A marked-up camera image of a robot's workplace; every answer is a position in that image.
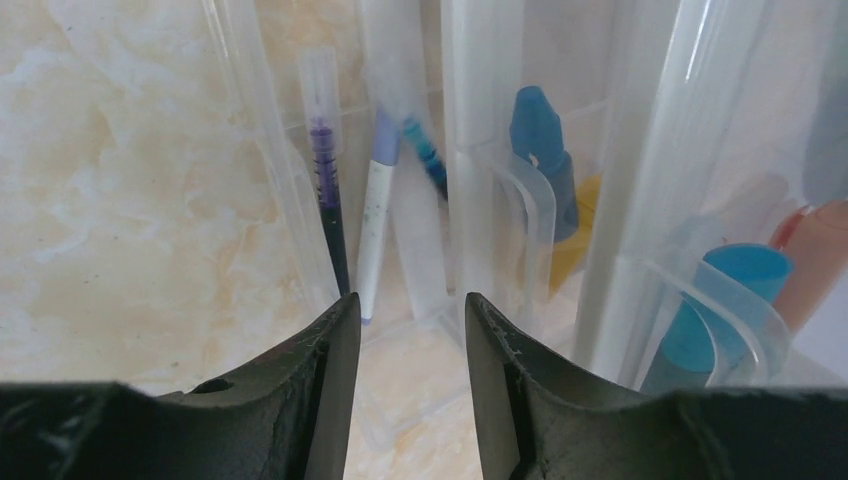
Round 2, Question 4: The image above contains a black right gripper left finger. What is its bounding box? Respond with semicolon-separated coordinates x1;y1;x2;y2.
1;294;361;479

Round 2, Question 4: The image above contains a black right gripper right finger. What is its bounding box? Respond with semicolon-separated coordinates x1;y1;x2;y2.
465;293;847;479

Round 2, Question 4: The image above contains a black marker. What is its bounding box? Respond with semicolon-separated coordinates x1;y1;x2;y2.
639;243;794;396

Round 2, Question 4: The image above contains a white plastic drawer organizer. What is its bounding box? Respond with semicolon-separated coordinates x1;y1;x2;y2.
204;1;847;450

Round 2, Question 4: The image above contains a blue marker cap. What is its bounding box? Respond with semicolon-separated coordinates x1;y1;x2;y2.
509;85;579;243

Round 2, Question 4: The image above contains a white blue pen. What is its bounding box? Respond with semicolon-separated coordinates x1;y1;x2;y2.
355;105;400;325

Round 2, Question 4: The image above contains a blue clear gel pen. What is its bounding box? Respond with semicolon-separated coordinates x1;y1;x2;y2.
402;117;448;200

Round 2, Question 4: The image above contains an orange cap clear marker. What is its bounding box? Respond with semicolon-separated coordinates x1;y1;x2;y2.
769;199;847;334

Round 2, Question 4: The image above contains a dark purple pen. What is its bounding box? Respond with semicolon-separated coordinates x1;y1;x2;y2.
298;46;350;296

